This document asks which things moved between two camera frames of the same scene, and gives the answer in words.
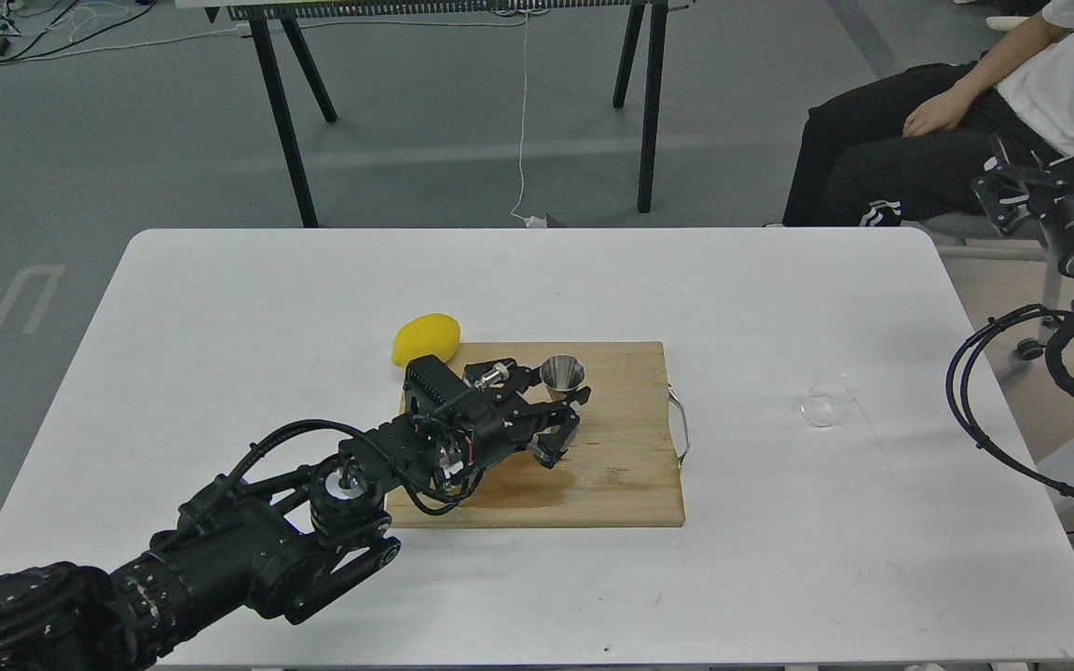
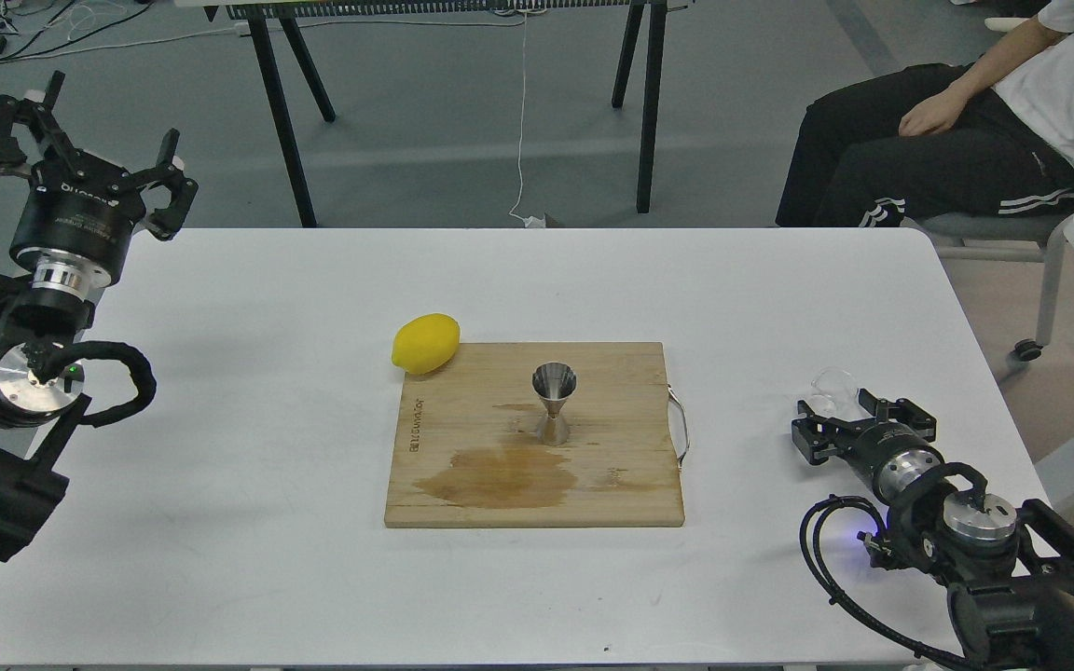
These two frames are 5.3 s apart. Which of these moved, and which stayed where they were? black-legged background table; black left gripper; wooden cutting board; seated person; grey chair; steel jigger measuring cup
Moved: steel jigger measuring cup; black left gripper
Stayed: black-legged background table; seated person; grey chair; wooden cutting board
